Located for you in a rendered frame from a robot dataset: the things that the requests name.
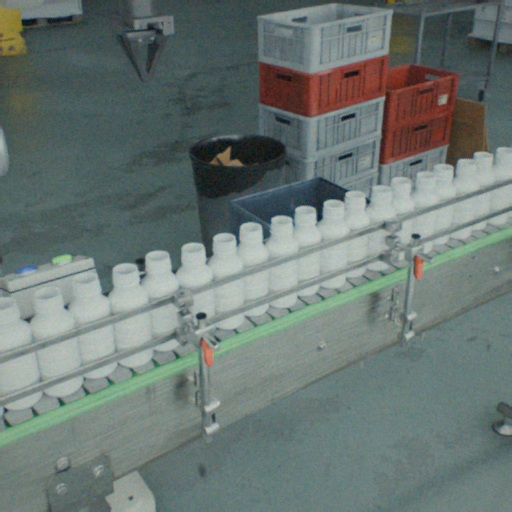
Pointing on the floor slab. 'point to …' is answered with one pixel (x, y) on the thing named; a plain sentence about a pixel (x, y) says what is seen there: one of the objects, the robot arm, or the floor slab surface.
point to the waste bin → (232, 177)
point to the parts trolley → (449, 33)
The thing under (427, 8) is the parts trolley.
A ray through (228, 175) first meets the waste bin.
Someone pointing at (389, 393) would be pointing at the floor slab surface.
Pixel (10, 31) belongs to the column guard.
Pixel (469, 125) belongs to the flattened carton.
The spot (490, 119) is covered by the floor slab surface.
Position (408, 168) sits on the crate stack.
